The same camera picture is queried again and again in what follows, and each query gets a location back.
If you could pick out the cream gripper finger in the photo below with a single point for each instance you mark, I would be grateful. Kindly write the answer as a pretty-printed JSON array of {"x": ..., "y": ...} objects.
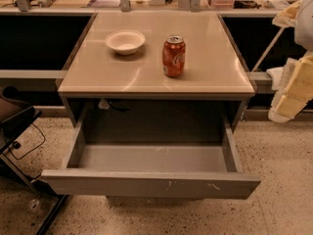
[
  {"x": 295, "y": 89},
  {"x": 287, "y": 17}
]

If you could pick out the red coke can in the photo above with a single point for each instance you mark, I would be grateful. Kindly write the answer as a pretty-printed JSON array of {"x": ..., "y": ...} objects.
[{"x": 173, "y": 56}]

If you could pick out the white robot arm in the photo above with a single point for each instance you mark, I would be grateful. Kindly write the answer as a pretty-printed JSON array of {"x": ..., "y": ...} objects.
[{"x": 303, "y": 29}]

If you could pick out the grey cabinet with beige top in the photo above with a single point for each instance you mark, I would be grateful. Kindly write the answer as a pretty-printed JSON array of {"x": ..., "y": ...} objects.
[{"x": 213, "y": 70}]

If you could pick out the open grey top drawer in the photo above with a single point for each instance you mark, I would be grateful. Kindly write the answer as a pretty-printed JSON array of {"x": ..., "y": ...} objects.
[{"x": 153, "y": 149}]

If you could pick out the white bowl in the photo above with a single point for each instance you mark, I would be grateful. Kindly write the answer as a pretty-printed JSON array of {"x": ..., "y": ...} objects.
[{"x": 125, "y": 42}]

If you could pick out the black chair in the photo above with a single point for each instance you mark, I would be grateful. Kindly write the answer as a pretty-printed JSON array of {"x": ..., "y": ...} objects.
[{"x": 16, "y": 116}]

